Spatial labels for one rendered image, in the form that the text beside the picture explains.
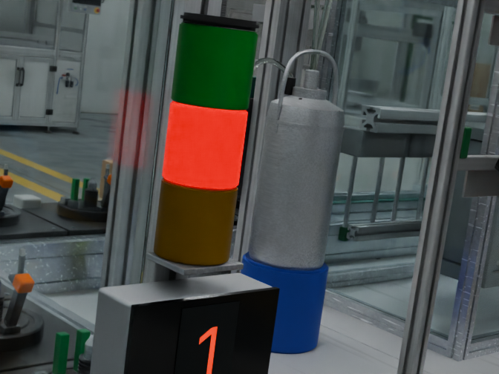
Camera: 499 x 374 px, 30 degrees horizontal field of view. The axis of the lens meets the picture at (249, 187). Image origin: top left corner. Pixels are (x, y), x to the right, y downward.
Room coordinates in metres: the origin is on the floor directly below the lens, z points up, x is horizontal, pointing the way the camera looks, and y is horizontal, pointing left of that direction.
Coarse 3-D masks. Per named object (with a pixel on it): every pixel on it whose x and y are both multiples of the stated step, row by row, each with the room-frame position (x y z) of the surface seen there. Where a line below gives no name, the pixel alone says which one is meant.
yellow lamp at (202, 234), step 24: (168, 192) 0.58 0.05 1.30; (192, 192) 0.57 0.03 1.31; (216, 192) 0.57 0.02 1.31; (168, 216) 0.58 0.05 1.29; (192, 216) 0.57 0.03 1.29; (216, 216) 0.57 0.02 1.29; (168, 240) 0.57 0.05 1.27; (192, 240) 0.57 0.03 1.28; (216, 240) 0.58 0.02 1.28; (192, 264) 0.57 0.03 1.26; (216, 264) 0.58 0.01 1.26
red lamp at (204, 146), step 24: (192, 120) 0.57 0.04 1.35; (216, 120) 0.57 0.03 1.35; (240, 120) 0.58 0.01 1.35; (168, 144) 0.58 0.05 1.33; (192, 144) 0.57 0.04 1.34; (216, 144) 0.57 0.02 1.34; (240, 144) 0.58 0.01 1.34; (168, 168) 0.58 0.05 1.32; (192, 168) 0.57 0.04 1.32; (216, 168) 0.57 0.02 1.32; (240, 168) 0.59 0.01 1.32
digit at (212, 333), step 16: (224, 304) 0.58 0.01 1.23; (192, 320) 0.57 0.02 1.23; (208, 320) 0.57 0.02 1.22; (224, 320) 0.58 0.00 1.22; (192, 336) 0.57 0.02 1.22; (208, 336) 0.58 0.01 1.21; (224, 336) 0.58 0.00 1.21; (192, 352) 0.57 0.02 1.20; (208, 352) 0.58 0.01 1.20; (224, 352) 0.59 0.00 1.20; (176, 368) 0.56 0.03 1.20; (192, 368) 0.57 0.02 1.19; (208, 368) 0.58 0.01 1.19; (224, 368) 0.59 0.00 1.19
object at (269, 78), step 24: (288, 0) 1.96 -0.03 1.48; (264, 24) 1.96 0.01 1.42; (288, 24) 1.95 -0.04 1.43; (264, 48) 1.96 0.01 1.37; (288, 48) 1.96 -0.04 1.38; (264, 72) 1.96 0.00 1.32; (264, 96) 1.94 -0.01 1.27; (264, 120) 1.93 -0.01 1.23; (240, 216) 1.96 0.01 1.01; (240, 240) 1.95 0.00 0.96
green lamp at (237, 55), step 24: (192, 24) 0.58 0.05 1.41; (192, 48) 0.57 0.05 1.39; (216, 48) 0.57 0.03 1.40; (240, 48) 0.57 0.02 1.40; (192, 72) 0.57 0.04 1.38; (216, 72) 0.57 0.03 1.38; (240, 72) 0.58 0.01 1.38; (192, 96) 0.57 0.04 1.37; (216, 96) 0.57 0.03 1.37; (240, 96) 0.58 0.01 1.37
